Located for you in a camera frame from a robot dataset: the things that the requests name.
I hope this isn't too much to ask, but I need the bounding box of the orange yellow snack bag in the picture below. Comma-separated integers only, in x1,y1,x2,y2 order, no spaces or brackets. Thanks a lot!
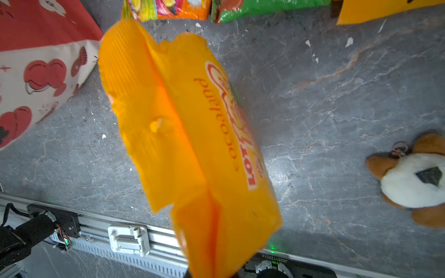
99,19,282,278

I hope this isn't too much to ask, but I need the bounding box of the green corn chip bag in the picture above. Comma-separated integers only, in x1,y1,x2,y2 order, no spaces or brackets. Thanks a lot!
211,0,331,24

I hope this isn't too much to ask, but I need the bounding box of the colourful orange candy bag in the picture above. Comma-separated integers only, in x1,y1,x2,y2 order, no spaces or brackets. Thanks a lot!
121,0,212,22

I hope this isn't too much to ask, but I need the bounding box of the strawberry print paper bag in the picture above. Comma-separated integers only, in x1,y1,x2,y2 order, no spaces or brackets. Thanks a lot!
1,1,103,148

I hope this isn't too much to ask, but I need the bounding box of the large yellow snack bag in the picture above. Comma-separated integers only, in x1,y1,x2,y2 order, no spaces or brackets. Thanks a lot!
337,0,445,25

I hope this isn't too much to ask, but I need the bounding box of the small brown white plush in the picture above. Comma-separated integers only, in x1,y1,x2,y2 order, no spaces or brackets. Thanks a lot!
366,133,445,229

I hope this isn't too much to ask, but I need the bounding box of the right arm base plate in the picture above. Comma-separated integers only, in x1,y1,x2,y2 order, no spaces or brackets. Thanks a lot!
237,253,337,278

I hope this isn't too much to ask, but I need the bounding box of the grey rail bracket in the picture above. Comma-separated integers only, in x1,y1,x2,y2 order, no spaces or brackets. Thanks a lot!
107,225,151,257

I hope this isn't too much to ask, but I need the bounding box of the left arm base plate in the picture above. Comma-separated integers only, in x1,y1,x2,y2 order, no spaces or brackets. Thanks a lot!
27,203,81,251

